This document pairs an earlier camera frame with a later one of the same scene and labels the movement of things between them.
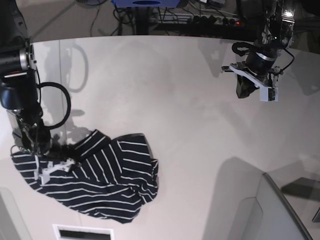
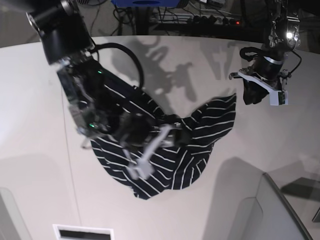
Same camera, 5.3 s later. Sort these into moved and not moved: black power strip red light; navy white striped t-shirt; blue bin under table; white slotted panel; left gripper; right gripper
Moved: right gripper; left gripper; navy white striped t-shirt
Not moved: black power strip red light; white slotted panel; blue bin under table
